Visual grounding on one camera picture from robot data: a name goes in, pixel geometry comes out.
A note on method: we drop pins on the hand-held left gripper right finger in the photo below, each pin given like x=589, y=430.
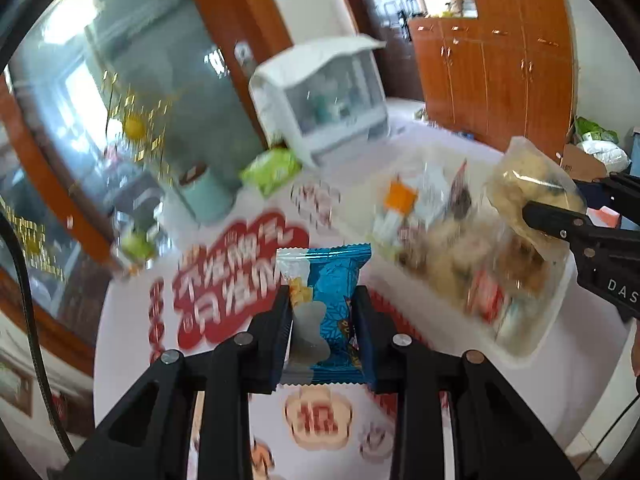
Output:
x=367, y=355

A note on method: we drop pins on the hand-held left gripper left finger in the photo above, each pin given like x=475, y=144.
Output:
x=277, y=342

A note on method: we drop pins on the lumpy rice cake packet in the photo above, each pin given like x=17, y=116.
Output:
x=525, y=180

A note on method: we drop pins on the green tissue pack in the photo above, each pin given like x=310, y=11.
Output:
x=270, y=167

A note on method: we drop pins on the teal canister with brown lid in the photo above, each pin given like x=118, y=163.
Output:
x=207, y=200

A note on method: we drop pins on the printed red white tablecloth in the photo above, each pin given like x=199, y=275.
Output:
x=225, y=280

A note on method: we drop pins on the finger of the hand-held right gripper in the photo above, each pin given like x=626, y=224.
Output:
x=555, y=222
x=615, y=184

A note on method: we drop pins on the blue snack packet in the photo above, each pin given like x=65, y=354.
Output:
x=330, y=300

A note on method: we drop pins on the orange wooden cabinet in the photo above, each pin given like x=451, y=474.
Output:
x=500, y=75

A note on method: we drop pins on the gold tinsel decoration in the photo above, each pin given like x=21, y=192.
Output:
x=134, y=127

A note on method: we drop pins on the gold star ornament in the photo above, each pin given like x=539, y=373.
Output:
x=30, y=240

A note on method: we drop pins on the cardboard box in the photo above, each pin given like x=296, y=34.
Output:
x=580, y=162

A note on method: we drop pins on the wooden glass display cabinet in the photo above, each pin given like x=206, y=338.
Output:
x=75, y=300

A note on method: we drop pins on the green white plastic bag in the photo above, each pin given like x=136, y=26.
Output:
x=607, y=150

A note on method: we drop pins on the pile of mixed snacks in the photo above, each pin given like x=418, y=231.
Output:
x=450, y=250

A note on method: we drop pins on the white desktop storage cabinet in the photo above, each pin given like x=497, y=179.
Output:
x=280, y=90

